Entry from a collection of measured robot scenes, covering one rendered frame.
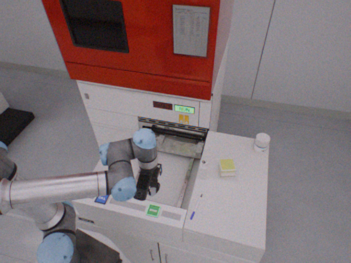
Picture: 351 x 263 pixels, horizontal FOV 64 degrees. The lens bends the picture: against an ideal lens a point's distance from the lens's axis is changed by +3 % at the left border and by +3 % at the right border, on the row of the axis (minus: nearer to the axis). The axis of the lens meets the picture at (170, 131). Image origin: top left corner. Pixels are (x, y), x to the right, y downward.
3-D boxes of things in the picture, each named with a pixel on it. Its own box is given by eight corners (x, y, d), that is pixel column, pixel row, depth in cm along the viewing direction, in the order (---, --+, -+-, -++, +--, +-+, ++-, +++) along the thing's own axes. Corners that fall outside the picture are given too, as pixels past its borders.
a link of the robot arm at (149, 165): (153, 165, 96) (131, 160, 98) (154, 172, 100) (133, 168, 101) (159, 149, 101) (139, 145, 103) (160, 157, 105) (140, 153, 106)
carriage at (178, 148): (147, 138, 174) (146, 135, 172) (203, 149, 166) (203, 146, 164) (142, 147, 169) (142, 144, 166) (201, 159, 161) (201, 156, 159)
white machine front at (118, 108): (92, 121, 191) (76, 73, 162) (208, 143, 174) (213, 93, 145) (90, 125, 189) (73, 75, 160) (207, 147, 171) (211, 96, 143)
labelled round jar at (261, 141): (253, 143, 153) (256, 131, 146) (266, 146, 152) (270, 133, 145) (252, 152, 148) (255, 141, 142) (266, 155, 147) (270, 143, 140)
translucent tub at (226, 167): (217, 166, 142) (218, 158, 138) (231, 166, 143) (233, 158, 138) (220, 178, 137) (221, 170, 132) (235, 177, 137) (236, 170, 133)
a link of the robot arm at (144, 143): (128, 129, 94) (152, 124, 95) (132, 149, 102) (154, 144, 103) (132, 145, 88) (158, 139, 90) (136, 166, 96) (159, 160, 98)
